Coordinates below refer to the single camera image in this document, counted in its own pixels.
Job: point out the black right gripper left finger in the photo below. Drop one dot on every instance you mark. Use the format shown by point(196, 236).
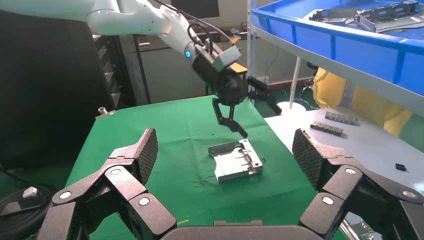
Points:
point(126, 182)

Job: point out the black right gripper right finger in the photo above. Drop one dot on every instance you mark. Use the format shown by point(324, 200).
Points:
point(341, 180)

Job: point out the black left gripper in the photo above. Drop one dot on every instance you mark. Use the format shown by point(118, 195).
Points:
point(228, 86)

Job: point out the stamped silver metal plate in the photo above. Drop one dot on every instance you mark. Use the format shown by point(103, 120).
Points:
point(331, 16)
point(232, 165)

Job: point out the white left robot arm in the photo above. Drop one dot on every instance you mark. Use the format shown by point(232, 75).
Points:
point(116, 16)

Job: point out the white metal shelf unit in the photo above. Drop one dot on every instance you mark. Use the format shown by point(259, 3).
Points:
point(364, 149)

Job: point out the wooden top stool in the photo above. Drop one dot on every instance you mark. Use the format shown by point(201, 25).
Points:
point(239, 69)

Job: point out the green table mat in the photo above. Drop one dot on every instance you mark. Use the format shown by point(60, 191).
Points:
point(172, 142)

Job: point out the small black block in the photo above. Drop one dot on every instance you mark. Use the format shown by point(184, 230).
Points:
point(400, 167)

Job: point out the small metal table clamp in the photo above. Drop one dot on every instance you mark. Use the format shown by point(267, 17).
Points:
point(105, 113)

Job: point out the yellow plastic cover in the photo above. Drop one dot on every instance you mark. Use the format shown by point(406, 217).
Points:
point(371, 102)

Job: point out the white power plug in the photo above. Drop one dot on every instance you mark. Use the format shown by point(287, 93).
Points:
point(30, 192)

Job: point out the black monitor screen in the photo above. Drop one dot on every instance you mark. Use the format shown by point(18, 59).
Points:
point(195, 8)

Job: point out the blue plastic bin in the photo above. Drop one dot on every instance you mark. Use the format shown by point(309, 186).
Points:
point(348, 46)

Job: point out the black partition panel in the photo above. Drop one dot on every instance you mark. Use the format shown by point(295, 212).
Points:
point(43, 92)

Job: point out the white pedestal stand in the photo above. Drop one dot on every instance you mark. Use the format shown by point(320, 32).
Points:
point(294, 82)

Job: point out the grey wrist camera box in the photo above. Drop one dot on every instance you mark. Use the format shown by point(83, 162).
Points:
point(227, 58)

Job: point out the grey metal frame part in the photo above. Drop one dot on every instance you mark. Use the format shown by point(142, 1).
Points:
point(387, 16)

